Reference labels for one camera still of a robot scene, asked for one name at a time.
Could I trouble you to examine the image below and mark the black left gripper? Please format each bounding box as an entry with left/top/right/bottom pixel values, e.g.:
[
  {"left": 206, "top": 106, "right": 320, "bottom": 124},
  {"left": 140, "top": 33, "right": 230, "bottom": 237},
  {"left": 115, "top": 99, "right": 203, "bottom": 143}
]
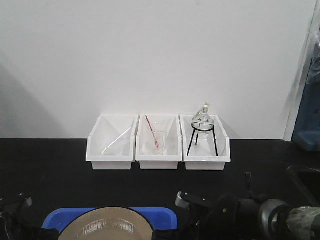
[{"left": 0, "top": 202, "right": 60, "bottom": 240}]

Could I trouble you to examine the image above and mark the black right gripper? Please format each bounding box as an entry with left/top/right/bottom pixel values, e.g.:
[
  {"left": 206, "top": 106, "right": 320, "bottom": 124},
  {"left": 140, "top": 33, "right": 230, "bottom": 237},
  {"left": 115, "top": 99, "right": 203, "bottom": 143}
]
[{"left": 179, "top": 193, "right": 239, "bottom": 240}]

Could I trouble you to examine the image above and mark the blue plastic tray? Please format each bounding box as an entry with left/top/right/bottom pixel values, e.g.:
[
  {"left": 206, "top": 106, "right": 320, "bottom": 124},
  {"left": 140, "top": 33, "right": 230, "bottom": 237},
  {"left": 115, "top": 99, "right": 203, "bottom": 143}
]
[{"left": 42, "top": 207, "right": 178, "bottom": 233}]

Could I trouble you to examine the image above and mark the beige plate with black rim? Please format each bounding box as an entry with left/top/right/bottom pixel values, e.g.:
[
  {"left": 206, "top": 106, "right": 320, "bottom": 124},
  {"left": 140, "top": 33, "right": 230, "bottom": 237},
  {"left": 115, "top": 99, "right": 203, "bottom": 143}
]
[{"left": 58, "top": 207, "right": 154, "bottom": 240}]

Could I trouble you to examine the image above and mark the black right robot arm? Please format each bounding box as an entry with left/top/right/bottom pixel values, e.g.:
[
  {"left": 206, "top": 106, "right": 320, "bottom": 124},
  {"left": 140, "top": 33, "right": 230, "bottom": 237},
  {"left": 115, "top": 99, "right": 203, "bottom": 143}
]
[{"left": 175, "top": 191, "right": 320, "bottom": 240}]

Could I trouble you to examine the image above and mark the white right storage bin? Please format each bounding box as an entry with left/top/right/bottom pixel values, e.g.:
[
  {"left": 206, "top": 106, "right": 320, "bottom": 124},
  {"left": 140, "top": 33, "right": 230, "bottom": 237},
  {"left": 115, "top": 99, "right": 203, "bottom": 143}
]
[{"left": 179, "top": 114, "right": 231, "bottom": 171}]

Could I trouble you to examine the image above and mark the white storage bin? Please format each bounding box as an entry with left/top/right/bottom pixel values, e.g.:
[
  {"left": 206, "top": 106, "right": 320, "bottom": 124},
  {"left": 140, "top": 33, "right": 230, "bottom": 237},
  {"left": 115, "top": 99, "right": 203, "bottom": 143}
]
[
  {"left": 86, "top": 114, "right": 139, "bottom": 170},
  {"left": 179, "top": 114, "right": 231, "bottom": 171},
  {"left": 135, "top": 113, "right": 183, "bottom": 170}
]

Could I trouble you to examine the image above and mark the white middle storage bin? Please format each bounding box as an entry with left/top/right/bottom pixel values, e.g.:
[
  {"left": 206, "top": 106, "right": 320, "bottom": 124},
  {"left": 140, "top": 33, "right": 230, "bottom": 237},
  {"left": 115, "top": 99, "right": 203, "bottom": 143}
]
[{"left": 135, "top": 113, "right": 183, "bottom": 170}]

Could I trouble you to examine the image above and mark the clear glass beaker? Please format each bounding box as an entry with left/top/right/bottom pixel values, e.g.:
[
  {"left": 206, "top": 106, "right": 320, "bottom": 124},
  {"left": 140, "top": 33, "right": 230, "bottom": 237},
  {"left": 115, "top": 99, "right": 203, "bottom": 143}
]
[{"left": 147, "top": 131, "right": 167, "bottom": 156}]

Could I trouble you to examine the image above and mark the glass alcohol lamp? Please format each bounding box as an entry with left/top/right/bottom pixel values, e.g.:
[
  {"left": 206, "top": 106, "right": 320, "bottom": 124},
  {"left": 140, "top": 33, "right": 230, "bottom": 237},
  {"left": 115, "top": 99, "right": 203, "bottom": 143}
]
[{"left": 191, "top": 102, "right": 215, "bottom": 135}]

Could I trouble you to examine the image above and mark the red glass thermometer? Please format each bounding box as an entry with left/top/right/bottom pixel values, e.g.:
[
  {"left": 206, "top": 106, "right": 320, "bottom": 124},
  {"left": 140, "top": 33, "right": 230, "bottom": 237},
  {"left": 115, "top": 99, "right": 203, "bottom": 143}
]
[{"left": 145, "top": 115, "right": 160, "bottom": 149}]

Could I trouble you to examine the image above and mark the blue equipment at right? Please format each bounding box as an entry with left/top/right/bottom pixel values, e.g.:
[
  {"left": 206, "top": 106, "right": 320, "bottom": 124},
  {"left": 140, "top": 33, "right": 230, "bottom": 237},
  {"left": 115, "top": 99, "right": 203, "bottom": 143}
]
[{"left": 291, "top": 33, "right": 320, "bottom": 152}]

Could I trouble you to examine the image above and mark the white left storage bin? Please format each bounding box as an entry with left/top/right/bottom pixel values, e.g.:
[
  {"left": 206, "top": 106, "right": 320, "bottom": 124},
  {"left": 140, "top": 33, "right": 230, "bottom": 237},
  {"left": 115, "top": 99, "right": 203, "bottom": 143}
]
[{"left": 86, "top": 114, "right": 139, "bottom": 170}]

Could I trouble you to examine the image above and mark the glass stirring rod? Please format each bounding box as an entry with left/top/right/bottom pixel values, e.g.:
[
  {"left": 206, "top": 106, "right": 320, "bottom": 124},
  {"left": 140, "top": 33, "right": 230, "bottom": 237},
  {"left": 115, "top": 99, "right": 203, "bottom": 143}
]
[{"left": 101, "top": 127, "right": 131, "bottom": 155}]

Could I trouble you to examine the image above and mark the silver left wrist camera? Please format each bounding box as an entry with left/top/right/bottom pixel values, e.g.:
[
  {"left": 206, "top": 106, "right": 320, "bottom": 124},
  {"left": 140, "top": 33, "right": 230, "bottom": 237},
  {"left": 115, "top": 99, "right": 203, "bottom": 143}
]
[{"left": 12, "top": 193, "right": 33, "bottom": 208}]

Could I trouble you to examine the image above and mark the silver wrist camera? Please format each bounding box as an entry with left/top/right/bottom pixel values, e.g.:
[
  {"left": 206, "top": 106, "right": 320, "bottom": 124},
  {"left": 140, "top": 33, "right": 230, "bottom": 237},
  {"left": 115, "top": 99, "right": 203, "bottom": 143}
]
[
  {"left": 12, "top": 193, "right": 33, "bottom": 208},
  {"left": 175, "top": 191, "right": 206, "bottom": 209}
]

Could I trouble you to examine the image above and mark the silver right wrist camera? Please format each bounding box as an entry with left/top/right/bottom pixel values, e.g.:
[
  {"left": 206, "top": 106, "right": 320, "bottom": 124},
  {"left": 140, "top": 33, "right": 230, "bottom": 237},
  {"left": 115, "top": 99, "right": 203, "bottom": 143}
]
[{"left": 175, "top": 191, "right": 206, "bottom": 209}]

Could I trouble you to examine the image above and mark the black wire tripod stand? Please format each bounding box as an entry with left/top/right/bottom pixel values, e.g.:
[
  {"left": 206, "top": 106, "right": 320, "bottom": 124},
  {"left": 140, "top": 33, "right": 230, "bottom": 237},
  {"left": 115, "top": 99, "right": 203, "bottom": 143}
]
[{"left": 186, "top": 121, "right": 219, "bottom": 158}]

